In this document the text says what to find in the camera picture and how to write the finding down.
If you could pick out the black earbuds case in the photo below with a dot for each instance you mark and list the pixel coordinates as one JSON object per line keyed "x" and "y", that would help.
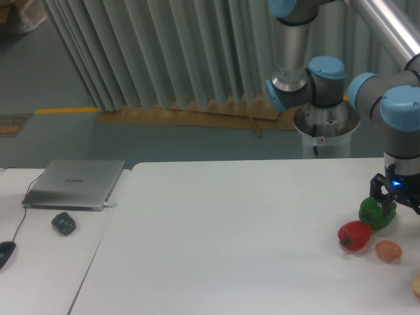
{"x": 64, "y": 224}

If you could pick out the pale green pleated curtain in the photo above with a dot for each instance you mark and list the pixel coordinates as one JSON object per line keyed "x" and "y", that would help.
{"x": 181, "y": 54}

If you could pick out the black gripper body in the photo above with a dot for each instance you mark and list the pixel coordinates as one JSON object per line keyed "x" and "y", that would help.
{"x": 401, "y": 184}

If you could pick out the green bell pepper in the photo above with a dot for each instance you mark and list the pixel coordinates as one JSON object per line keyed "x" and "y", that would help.
{"x": 371, "y": 213}

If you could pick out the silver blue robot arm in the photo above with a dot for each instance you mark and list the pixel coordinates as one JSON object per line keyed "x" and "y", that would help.
{"x": 392, "y": 104}

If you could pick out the brown egg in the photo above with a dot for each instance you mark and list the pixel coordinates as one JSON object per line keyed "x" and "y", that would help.
{"x": 388, "y": 250}

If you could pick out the white usb plug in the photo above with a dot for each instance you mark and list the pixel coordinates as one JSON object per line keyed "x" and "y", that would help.
{"x": 109, "y": 205}

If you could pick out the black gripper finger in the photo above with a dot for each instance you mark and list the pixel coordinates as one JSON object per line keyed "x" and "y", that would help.
{"x": 412, "y": 202}
{"x": 384, "y": 199}

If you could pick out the silver closed laptop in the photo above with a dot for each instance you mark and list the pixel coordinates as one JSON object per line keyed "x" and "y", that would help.
{"x": 84, "y": 185}

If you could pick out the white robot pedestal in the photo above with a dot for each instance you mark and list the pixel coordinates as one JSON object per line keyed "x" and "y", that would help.
{"x": 326, "y": 132}

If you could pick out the pale round fruit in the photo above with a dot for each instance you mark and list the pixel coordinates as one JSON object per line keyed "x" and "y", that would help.
{"x": 415, "y": 285}

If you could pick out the red bell pepper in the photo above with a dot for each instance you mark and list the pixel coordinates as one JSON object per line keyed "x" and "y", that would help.
{"x": 354, "y": 235}

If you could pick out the black computer mouse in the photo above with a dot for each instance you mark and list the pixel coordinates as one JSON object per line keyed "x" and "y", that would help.
{"x": 6, "y": 250}

